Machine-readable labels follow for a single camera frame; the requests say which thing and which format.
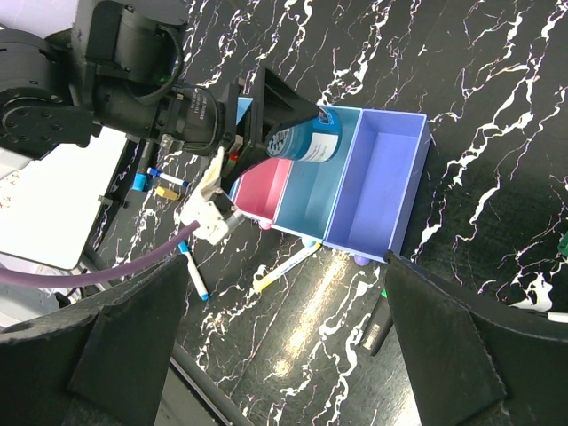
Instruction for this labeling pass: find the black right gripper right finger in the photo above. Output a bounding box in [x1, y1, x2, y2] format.
[385, 252, 567, 425]

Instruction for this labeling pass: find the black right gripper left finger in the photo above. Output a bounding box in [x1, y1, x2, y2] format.
[1, 256, 188, 425]

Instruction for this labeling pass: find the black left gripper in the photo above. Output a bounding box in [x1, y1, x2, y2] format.
[95, 66, 320, 189]

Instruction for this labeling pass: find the pink bin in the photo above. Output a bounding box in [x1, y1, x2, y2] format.
[230, 158, 292, 229]

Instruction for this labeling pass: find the light blue bin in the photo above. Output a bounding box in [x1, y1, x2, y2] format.
[272, 106, 362, 241]
[236, 97, 253, 124]

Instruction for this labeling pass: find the purple bin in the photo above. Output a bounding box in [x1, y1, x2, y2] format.
[324, 109, 431, 266]

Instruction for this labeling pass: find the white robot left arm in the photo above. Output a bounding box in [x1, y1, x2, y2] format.
[1, 1, 323, 189]

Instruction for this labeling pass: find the small black silver pen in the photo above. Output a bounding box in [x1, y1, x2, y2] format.
[547, 312, 568, 324]

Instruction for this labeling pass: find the green cap grey marker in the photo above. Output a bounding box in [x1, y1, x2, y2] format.
[359, 288, 393, 356]

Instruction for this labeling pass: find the yellow eraser block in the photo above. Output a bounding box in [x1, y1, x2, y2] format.
[155, 186, 181, 201]

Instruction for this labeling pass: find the blue tip thin pen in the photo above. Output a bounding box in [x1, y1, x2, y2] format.
[147, 168, 190, 187]

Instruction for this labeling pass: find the blue cap white marker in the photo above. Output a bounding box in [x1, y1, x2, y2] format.
[177, 241, 209, 301]

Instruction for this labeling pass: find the yellow cap white marker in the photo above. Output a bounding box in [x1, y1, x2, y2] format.
[253, 243, 321, 294]

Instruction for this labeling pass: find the white whiteboard red writing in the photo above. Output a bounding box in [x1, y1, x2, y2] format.
[1, 129, 138, 272]

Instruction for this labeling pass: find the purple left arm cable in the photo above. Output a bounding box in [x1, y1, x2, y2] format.
[0, 221, 201, 288]

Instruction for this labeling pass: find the green ring binder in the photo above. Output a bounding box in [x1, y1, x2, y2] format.
[557, 233, 568, 256]

